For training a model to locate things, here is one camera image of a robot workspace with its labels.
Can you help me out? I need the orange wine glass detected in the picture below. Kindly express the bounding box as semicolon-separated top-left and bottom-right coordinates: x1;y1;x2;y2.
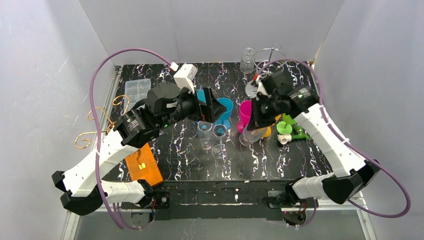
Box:
261;114;281;138

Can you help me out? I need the blue wine glass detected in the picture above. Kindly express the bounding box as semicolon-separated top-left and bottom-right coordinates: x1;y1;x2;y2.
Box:
215;97;234;130
196;89;206;104

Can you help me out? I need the pink wine glass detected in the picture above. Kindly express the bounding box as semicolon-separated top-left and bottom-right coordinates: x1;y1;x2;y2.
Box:
236;100;252;134

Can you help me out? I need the green wine glass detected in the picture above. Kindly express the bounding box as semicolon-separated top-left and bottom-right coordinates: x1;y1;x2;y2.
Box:
276;113;296;135

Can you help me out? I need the clear wine glass front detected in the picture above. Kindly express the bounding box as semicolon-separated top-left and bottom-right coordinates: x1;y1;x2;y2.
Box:
211;124;228;159

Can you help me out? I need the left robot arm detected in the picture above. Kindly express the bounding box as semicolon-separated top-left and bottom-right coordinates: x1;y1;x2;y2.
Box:
52;64;226;216

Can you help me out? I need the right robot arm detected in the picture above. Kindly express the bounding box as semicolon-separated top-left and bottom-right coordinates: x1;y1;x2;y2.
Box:
245;71;379;204

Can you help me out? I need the upright blue wine glass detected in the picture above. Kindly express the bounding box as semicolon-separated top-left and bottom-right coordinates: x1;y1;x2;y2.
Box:
196;89;206;104

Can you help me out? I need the green white pipe fitting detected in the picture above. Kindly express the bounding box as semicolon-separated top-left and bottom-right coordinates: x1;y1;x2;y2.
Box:
277;125;311;145

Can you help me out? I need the clear plastic organizer box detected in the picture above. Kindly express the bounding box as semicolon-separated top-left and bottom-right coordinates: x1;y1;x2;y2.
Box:
124;78;152;109

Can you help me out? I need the gold wire rack wooden base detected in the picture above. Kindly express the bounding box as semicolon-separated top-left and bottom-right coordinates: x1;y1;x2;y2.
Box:
74;94;164;187

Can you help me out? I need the aluminium base frame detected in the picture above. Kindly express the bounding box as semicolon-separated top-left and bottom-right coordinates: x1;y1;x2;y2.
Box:
63;185;376;240

